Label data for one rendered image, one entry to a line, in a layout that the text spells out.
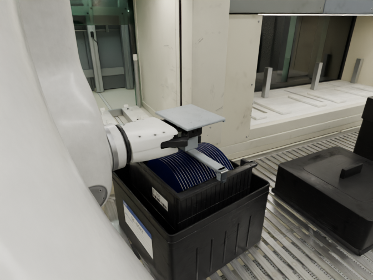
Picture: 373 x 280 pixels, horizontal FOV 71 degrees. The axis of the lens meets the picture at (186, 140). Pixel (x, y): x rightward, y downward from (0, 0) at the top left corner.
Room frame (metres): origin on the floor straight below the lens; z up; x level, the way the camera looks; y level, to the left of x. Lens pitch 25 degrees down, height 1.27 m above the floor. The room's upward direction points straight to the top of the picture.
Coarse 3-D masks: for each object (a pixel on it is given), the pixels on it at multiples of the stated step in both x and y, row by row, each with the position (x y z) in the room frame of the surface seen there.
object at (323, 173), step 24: (288, 168) 0.67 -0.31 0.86; (312, 168) 0.67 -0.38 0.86; (336, 168) 0.67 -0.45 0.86; (360, 168) 0.64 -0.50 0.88; (288, 192) 0.64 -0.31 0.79; (312, 192) 0.58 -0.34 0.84; (336, 192) 0.55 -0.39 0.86; (360, 192) 0.55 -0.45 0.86; (312, 216) 0.56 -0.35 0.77; (336, 216) 0.51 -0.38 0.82; (360, 216) 0.46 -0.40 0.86; (360, 240) 0.45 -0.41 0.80
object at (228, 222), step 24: (120, 168) 0.56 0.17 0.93; (120, 192) 0.50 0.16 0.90; (264, 192) 0.48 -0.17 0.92; (120, 216) 0.52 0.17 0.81; (144, 216) 0.40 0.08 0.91; (216, 216) 0.39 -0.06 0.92; (240, 216) 0.43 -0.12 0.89; (264, 216) 0.49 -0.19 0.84; (144, 240) 0.41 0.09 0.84; (168, 240) 0.34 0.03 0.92; (192, 240) 0.36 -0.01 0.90; (216, 240) 0.39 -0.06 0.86; (240, 240) 0.44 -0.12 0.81; (168, 264) 0.34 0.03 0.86; (192, 264) 0.36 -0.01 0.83; (216, 264) 0.40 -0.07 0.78
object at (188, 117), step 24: (168, 120) 0.50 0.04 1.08; (192, 120) 0.49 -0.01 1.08; (216, 120) 0.49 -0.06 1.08; (192, 144) 0.51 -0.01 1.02; (144, 168) 0.47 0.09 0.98; (216, 168) 0.43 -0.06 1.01; (240, 168) 0.47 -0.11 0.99; (144, 192) 0.48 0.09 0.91; (168, 192) 0.40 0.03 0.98; (192, 192) 0.38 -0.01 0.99; (216, 192) 0.43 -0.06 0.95; (240, 192) 0.48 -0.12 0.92; (168, 216) 0.40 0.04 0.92; (192, 216) 0.40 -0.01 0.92
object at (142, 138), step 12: (144, 120) 0.50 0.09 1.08; (156, 120) 0.50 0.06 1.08; (120, 132) 0.42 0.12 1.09; (132, 132) 0.43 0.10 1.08; (144, 132) 0.43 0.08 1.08; (156, 132) 0.44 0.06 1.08; (168, 132) 0.44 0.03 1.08; (132, 144) 0.40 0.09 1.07; (144, 144) 0.41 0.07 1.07; (156, 144) 0.42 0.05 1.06; (132, 156) 0.40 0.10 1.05; (144, 156) 0.41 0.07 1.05; (156, 156) 0.42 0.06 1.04
